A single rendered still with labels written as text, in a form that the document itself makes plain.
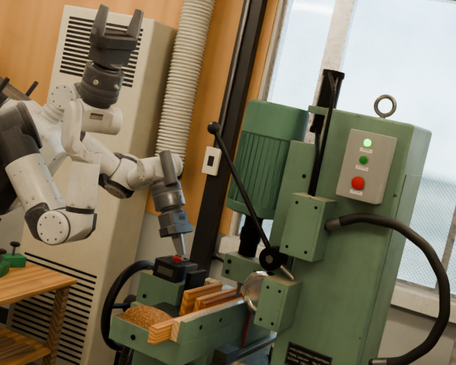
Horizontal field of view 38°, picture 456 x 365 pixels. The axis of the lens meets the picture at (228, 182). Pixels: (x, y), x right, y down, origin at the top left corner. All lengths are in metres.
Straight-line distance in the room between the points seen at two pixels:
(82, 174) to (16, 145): 0.18
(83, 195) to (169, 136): 1.71
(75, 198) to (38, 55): 2.41
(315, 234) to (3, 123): 0.77
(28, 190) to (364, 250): 0.80
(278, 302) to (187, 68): 1.79
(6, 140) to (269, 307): 0.74
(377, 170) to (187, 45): 1.82
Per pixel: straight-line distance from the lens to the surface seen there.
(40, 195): 1.58
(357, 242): 1.65
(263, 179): 1.77
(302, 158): 1.73
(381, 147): 1.56
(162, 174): 1.89
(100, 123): 1.53
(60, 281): 3.20
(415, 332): 3.15
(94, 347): 3.46
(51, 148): 1.77
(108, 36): 1.47
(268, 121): 1.76
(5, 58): 4.02
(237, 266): 1.86
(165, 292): 1.90
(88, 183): 1.53
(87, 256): 3.34
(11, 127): 1.63
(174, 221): 1.86
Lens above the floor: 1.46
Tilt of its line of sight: 6 degrees down
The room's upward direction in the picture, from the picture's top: 12 degrees clockwise
